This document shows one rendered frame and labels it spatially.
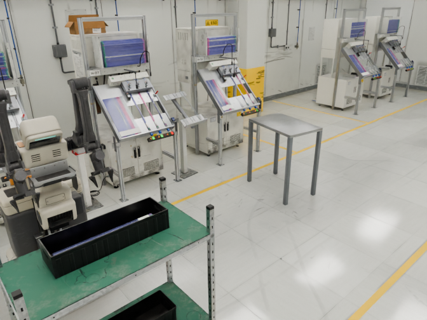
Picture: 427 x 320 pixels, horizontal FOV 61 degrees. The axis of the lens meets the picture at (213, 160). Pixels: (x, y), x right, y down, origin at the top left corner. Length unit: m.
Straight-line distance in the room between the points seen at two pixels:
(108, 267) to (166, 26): 5.11
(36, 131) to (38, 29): 3.27
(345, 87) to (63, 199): 6.12
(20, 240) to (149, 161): 2.08
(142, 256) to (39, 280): 0.43
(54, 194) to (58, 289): 1.02
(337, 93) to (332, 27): 1.25
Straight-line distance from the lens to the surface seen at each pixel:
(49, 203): 2.59
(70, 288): 1.65
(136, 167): 4.46
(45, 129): 2.37
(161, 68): 6.35
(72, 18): 4.55
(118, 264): 1.71
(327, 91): 7.87
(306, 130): 3.84
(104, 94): 4.18
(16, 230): 2.91
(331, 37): 7.75
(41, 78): 5.55
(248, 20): 6.84
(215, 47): 5.03
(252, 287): 2.95
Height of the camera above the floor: 2.00
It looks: 23 degrees down
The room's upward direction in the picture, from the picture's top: 1 degrees counter-clockwise
